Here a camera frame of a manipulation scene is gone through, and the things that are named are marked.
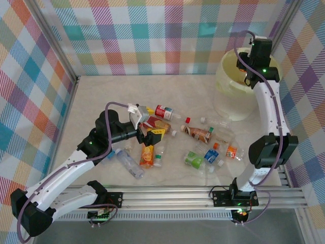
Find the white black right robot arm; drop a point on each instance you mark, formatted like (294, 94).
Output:
(269, 109)

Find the small clear bottle green band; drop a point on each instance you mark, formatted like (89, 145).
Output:
(158, 160)

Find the clear bottle green cap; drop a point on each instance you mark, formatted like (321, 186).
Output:
(223, 134)

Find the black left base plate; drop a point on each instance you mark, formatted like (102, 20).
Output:
(116, 199)

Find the orange juice label bottle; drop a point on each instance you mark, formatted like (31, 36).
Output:
(146, 157)

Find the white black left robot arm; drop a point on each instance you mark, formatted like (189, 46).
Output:
(63, 167)

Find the aluminium frame post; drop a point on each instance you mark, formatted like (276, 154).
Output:
(292, 15)
(54, 40)

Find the red white label bottle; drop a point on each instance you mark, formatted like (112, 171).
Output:
(163, 111)

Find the controller circuit board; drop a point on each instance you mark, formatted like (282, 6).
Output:
(99, 217)
(241, 213)

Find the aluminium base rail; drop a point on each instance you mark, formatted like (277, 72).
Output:
(165, 198)

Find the long clear bottle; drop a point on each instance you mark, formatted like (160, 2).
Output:
(132, 166)

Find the brown label bottle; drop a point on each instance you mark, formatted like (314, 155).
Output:
(198, 132)

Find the clear bottle white cap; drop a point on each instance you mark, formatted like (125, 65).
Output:
(218, 123)

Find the pale yellow plastic bin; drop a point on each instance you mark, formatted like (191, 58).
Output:
(228, 101)

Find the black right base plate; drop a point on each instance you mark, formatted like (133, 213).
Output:
(221, 198)

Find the red amber label bottle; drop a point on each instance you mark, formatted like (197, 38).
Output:
(158, 125)

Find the aluminium frame side bar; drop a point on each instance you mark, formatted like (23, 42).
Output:
(68, 106)
(285, 178)

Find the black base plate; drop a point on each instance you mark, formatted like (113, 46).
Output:
(116, 199)
(221, 198)

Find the green label bottle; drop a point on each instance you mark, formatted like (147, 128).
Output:
(194, 160)

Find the orange label bottle orange cap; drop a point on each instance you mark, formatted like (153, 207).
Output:
(231, 151)

